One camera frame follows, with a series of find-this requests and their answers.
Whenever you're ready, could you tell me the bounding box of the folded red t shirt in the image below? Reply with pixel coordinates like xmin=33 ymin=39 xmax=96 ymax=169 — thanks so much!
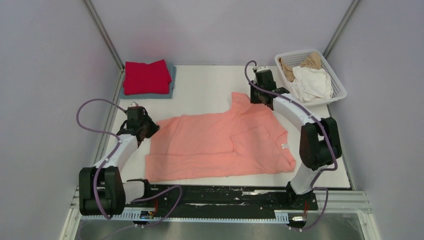
xmin=123 ymin=59 xmax=172 ymax=96

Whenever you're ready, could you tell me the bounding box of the white plastic basket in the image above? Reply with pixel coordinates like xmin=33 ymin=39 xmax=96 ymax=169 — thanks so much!
xmin=274 ymin=49 xmax=347 ymax=107

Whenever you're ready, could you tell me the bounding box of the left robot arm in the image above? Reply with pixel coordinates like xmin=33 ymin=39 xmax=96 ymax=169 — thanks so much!
xmin=78 ymin=106 xmax=160 ymax=219

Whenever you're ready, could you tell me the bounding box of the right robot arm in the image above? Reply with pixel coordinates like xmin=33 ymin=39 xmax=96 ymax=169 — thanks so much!
xmin=249 ymin=66 xmax=342 ymax=209

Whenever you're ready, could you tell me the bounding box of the slotted cable duct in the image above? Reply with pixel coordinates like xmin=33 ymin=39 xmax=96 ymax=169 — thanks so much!
xmin=80 ymin=209 xmax=290 ymax=225

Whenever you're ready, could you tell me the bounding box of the folded grey-blue t shirt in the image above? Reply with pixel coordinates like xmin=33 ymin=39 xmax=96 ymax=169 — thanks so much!
xmin=119 ymin=59 xmax=177 ymax=100

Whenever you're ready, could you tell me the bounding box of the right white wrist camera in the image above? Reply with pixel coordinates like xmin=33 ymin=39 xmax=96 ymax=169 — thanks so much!
xmin=253 ymin=66 xmax=270 ymax=73

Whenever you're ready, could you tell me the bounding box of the aluminium frame rail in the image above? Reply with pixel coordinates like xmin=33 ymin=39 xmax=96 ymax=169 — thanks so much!
xmin=70 ymin=186 xmax=373 ymax=215

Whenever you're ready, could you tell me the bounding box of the tan t shirt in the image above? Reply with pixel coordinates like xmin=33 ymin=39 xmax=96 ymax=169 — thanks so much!
xmin=278 ymin=52 xmax=321 ymax=83

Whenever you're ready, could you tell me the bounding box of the salmon pink t shirt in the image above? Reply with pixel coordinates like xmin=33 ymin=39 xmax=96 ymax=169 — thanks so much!
xmin=145 ymin=92 xmax=296 ymax=182

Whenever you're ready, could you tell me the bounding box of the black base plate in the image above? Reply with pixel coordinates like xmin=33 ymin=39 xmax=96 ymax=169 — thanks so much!
xmin=126 ymin=184 xmax=319 ymax=220

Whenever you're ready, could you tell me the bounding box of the white t shirt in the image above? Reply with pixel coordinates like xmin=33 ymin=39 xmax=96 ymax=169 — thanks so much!
xmin=290 ymin=66 xmax=334 ymax=103

